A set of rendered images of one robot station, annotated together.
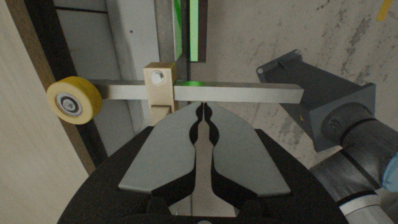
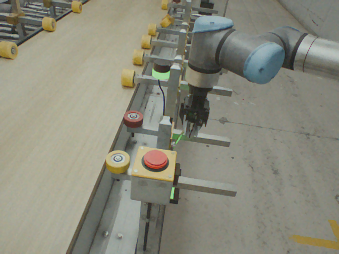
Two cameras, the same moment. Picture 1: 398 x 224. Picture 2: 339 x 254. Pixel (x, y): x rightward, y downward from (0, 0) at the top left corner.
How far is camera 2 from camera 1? 0.85 m
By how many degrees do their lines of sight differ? 83
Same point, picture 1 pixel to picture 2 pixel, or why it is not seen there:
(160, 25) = not seen: hidden behind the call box
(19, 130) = (67, 166)
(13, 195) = not seen: outside the picture
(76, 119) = (116, 164)
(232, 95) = (198, 182)
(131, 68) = (114, 211)
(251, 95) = (208, 184)
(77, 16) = not seen: hidden behind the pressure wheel
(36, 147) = (65, 177)
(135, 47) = (124, 198)
